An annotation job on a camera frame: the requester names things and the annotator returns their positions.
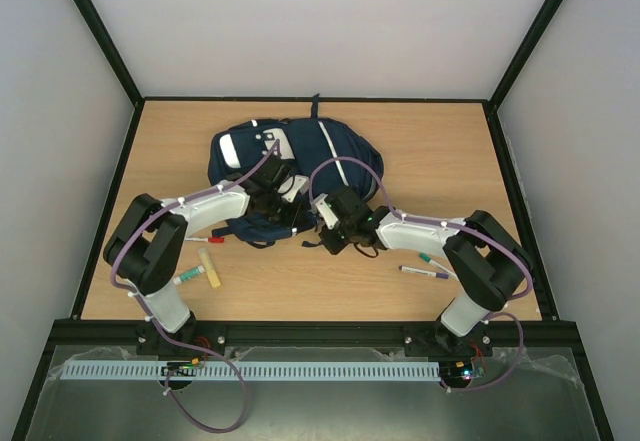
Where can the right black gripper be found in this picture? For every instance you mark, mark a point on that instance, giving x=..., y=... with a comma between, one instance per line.
x=333, y=231

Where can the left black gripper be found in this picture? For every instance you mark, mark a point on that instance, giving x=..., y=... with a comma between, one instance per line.
x=291, y=219

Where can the navy blue student backpack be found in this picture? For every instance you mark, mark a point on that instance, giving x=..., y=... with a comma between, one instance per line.
x=304, y=143

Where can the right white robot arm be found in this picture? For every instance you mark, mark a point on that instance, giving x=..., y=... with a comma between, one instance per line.
x=491, y=267

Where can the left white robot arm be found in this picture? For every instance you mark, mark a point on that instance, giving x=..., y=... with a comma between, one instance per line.
x=145, y=247

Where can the purple marker pen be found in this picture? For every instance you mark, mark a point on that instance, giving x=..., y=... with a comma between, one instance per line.
x=419, y=271

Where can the green marker pen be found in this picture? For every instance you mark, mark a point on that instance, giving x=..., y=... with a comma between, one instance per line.
x=426, y=258

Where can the red pen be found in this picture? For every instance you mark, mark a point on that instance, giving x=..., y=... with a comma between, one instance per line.
x=211, y=240

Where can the yellow highlighter marker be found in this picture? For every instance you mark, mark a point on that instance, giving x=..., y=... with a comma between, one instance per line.
x=209, y=268

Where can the green white glue stick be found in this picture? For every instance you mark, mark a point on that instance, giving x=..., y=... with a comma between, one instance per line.
x=188, y=275

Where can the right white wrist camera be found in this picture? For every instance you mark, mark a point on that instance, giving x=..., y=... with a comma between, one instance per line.
x=321, y=207

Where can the black aluminium frame rail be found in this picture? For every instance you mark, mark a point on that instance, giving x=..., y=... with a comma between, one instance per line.
x=297, y=334

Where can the light blue slotted cable duct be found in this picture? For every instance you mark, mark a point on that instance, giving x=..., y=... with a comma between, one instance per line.
x=252, y=371

